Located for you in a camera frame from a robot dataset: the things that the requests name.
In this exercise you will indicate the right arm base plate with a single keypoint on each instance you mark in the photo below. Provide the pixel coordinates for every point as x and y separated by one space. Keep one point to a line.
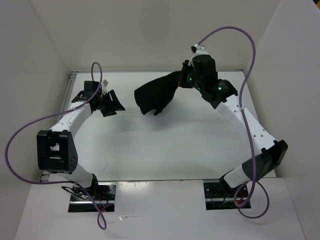
216 198

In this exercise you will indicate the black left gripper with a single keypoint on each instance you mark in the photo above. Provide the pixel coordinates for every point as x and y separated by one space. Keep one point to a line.
115 103

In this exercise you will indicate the black skirt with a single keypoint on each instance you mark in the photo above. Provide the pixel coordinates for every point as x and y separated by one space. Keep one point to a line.
158 93

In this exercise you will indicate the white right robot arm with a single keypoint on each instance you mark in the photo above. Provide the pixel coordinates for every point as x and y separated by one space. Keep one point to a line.
268 152

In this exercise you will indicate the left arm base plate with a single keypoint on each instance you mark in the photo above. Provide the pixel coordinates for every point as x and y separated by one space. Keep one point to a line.
104 199

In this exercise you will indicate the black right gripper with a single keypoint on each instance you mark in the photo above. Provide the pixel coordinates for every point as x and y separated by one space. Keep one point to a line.
187 66

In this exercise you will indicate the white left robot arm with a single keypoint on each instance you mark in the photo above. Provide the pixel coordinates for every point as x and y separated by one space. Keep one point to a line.
56 150

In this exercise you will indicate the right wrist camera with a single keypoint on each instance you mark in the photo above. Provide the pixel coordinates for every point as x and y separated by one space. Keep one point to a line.
198 49

